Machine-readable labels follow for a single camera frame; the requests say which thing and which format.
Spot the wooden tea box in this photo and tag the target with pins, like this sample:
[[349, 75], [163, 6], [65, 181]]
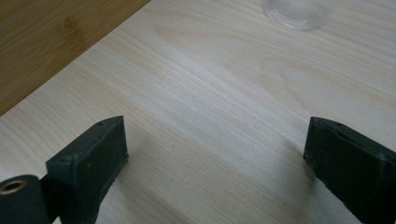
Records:
[[46, 37]]

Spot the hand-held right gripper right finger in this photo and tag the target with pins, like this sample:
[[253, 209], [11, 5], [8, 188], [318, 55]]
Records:
[[355, 165]]

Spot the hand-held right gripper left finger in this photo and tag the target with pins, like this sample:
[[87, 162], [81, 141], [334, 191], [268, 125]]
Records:
[[87, 161]]

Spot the clear plastic cup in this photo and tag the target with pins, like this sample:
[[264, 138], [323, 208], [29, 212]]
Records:
[[299, 14]]

